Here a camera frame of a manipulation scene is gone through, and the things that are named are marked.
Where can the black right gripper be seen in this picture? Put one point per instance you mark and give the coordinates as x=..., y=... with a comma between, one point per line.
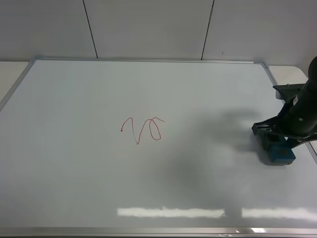
x=297, y=118

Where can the blue board eraser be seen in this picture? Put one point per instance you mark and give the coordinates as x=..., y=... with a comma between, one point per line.
x=279, y=153

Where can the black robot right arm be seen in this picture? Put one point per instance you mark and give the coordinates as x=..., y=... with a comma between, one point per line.
x=267, y=138

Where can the white aluminium-framed whiteboard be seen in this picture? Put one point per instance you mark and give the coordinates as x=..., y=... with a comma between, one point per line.
x=66, y=169

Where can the red marker scribble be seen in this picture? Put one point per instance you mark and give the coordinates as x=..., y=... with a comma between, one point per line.
x=150, y=124

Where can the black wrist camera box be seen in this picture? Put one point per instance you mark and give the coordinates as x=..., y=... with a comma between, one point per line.
x=288, y=91

